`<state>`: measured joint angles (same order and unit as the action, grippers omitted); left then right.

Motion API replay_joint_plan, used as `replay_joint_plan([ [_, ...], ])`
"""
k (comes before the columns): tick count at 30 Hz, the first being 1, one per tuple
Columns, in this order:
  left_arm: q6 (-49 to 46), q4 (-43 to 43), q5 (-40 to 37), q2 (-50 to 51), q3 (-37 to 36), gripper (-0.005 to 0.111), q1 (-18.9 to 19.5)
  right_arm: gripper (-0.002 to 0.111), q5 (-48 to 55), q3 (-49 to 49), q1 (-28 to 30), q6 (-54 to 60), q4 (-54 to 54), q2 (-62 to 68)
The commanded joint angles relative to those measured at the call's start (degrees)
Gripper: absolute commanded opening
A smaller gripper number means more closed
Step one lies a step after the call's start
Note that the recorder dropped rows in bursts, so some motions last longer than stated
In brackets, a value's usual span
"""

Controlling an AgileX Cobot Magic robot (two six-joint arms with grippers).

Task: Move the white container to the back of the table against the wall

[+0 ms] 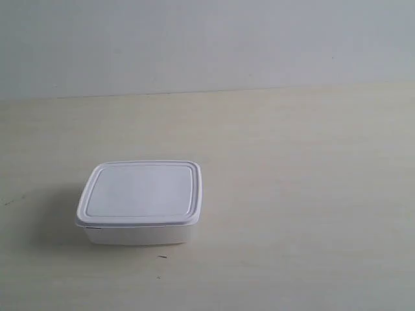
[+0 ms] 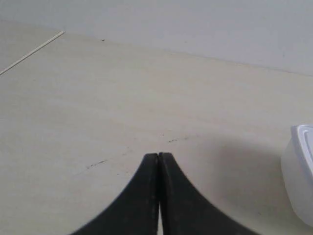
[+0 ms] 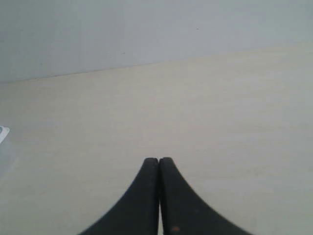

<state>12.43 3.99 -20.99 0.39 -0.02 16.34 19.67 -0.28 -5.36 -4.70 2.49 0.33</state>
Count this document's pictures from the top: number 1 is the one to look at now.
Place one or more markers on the white lidded plastic container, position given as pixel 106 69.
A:
pixel 141 203

